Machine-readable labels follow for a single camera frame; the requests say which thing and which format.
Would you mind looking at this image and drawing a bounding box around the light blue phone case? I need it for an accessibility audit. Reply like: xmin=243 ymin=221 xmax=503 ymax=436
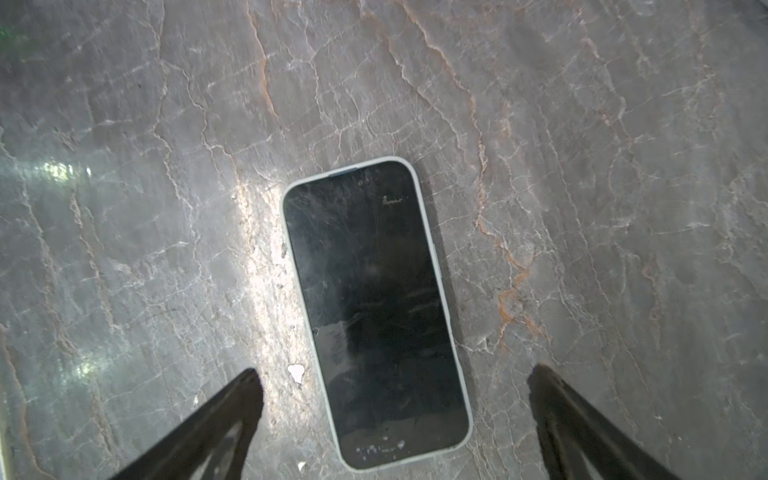
xmin=280 ymin=155 xmax=474 ymax=473

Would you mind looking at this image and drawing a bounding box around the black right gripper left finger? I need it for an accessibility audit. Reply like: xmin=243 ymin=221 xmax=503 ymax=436
xmin=114 ymin=368 xmax=264 ymax=479

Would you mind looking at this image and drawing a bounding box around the blue phone black screen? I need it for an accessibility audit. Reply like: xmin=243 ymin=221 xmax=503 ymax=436
xmin=283 ymin=160 xmax=470 ymax=470

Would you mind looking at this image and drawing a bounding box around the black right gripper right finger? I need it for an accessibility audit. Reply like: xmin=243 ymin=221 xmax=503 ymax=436
xmin=527 ymin=363 xmax=677 ymax=479

